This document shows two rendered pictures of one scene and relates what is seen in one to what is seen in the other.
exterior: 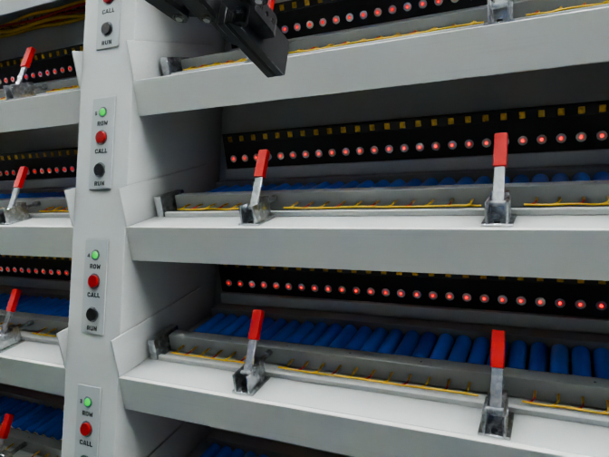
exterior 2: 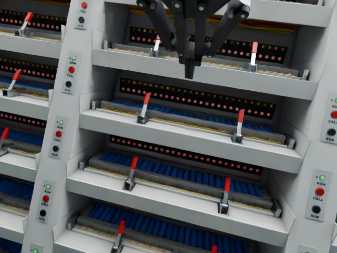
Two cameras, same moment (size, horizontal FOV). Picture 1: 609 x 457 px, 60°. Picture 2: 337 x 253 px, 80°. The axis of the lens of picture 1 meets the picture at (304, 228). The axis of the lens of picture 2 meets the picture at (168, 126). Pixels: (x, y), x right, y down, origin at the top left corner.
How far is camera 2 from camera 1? 0.18 m
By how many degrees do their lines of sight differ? 19
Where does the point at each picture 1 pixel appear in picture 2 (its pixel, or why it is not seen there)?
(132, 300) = (76, 144)
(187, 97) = (118, 62)
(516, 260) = (241, 156)
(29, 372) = (14, 169)
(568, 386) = (244, 198)
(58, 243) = (38, 112)
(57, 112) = (45, 50)
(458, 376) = (208, 190)
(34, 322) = (14, 144)
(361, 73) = (197, 75)
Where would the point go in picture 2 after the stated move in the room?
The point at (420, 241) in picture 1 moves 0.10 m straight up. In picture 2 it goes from (210, 144) to (217, 106)
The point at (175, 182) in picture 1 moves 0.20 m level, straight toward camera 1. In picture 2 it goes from (99, 95) to (118, 92)
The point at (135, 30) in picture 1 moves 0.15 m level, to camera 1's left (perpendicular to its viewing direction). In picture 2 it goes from (96, 25) to (36, 5)
